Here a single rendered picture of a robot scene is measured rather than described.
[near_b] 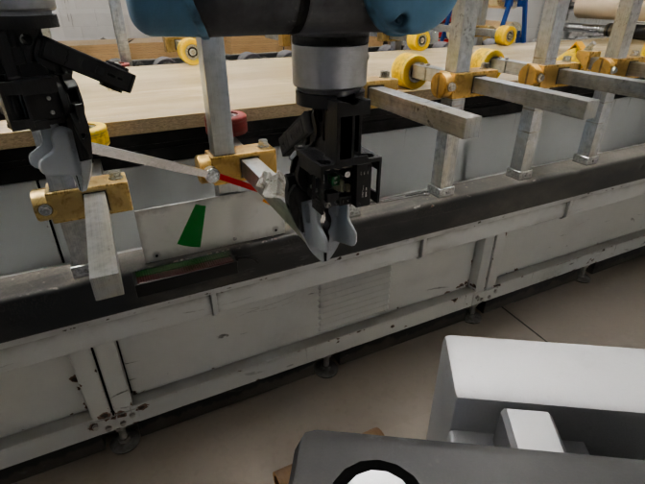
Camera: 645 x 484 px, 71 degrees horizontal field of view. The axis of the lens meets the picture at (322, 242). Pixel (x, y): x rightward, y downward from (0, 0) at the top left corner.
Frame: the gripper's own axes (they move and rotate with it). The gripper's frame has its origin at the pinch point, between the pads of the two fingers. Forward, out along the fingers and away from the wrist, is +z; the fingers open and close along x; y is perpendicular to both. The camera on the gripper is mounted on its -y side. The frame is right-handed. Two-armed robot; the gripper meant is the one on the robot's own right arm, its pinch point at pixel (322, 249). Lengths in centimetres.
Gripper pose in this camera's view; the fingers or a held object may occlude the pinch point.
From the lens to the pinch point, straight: 57.5
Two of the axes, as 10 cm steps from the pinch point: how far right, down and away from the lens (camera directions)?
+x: 9.0, -2.1, 3.8
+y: 4.4, 4.3, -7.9
